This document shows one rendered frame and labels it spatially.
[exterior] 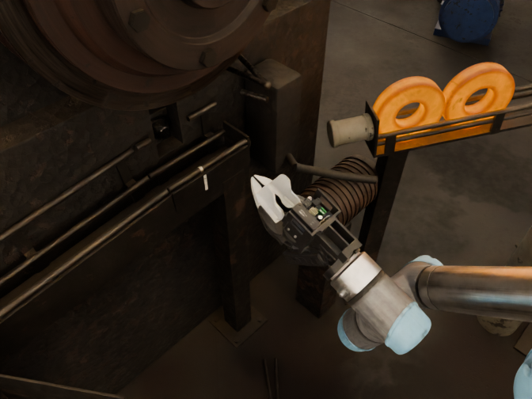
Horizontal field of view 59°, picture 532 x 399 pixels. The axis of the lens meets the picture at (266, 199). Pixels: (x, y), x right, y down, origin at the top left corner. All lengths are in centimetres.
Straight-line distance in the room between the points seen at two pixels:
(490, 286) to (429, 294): 12
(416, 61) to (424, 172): 85
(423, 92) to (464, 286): 44
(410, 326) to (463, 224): 116
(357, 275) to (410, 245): 102
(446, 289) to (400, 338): 12
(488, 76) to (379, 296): 56
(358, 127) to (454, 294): 42
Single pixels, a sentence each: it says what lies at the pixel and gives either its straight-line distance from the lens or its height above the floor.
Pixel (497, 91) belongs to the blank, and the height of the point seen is 74.
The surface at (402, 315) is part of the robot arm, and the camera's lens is 73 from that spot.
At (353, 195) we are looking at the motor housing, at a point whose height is 51.
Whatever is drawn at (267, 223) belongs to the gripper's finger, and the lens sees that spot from 76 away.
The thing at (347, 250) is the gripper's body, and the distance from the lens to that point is 71.
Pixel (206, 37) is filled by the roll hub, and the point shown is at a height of 102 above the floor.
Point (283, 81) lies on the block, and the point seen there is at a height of 80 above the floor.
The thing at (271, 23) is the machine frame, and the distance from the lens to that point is 102.
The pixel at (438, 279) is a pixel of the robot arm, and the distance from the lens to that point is 82.
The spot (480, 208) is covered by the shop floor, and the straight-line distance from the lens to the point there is 194.
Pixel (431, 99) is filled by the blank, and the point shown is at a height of 74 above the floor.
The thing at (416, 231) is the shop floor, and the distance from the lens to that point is 178.
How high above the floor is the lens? 132
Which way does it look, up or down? 48 degrees down
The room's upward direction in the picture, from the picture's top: straight up
